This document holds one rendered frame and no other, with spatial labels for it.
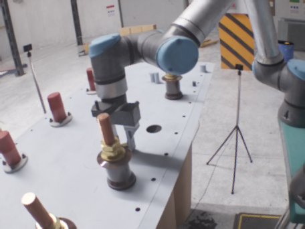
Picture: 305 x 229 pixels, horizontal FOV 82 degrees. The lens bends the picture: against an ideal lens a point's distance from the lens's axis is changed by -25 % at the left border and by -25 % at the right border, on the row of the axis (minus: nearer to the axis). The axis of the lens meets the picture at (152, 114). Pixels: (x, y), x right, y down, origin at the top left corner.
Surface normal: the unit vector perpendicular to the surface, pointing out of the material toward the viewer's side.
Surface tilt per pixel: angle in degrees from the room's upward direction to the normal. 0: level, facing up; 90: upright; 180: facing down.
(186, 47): 93
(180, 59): 93
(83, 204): 0
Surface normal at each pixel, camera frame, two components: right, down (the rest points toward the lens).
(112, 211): -0.12, -0.87
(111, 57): 0.42, 0.41
